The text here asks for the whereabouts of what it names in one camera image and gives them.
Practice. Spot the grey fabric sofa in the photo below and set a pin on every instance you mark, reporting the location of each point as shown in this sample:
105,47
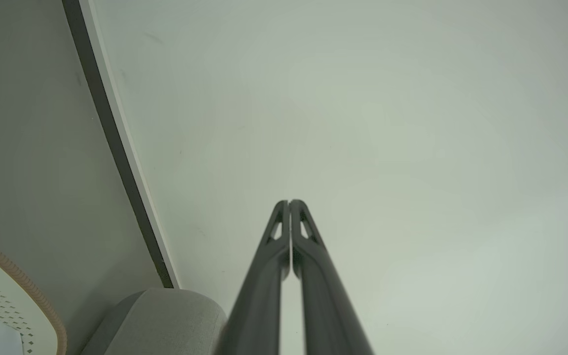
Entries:
165,323

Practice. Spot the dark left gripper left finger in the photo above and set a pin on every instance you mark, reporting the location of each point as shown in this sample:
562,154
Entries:
259,296

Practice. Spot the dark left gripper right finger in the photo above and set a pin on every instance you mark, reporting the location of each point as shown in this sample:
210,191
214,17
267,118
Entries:
328,301

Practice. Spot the white wall baseboard strip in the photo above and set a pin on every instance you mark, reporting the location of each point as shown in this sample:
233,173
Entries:
124,123

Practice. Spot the white laundry basket brown rim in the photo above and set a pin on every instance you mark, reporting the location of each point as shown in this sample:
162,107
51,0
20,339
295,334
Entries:
13,301

